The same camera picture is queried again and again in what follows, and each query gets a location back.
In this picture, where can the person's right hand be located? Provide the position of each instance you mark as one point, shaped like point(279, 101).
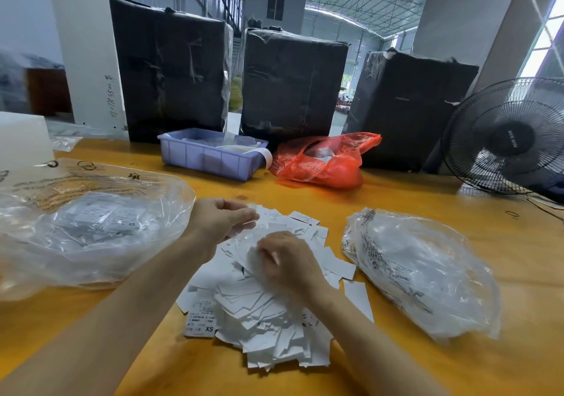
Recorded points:
point(291, 264)

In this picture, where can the white foam box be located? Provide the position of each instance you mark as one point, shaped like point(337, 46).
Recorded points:
point(25, 140)

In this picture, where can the red plastic bag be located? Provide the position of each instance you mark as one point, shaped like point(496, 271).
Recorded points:
point(326, 162)

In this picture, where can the person's left hand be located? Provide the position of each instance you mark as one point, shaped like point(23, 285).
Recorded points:
point(216, 222)

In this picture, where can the person's left forearm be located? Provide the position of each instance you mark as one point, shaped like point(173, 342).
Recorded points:
point(93, 330)

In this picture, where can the large black wrapped bale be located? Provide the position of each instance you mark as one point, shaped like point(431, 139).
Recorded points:
point(172, 70)
point(294, 85)
point(411, 111)

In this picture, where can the black table fan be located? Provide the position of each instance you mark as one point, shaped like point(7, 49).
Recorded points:
point(509, 138)

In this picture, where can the brown wooden cabinet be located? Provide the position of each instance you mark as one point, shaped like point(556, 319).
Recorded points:
point(47, 92)

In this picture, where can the person's right forearm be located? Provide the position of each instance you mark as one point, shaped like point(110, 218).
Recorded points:
point(379, 352)

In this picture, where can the pile of white labels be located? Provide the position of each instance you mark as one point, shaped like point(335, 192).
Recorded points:
point(255, 321)

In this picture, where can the clear plastic bag black print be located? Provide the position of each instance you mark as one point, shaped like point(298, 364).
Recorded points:
point(427, 272)

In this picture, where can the large clear bag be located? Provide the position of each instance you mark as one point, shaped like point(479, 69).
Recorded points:
point(95, 228)

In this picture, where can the blue plastic bin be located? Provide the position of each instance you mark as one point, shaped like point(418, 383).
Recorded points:
point(204, 153)

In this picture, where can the white pillar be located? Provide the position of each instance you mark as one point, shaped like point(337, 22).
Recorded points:
point(86, 48)

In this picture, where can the grey cabin with window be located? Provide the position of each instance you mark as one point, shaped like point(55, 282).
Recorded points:
point(275, 7)

